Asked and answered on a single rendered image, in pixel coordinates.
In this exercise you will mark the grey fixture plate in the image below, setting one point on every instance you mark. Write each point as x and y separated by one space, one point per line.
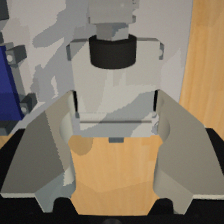
46 27

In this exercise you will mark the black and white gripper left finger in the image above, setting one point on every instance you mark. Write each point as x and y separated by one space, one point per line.
36 164

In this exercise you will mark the dark blue rectangular block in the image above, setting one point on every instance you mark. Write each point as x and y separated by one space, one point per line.
11 87

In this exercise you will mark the toggle clamp with red handle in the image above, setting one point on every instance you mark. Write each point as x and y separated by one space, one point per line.
4 14
112 47

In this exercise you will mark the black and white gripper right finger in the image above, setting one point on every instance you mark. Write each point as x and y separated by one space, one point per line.
189 167

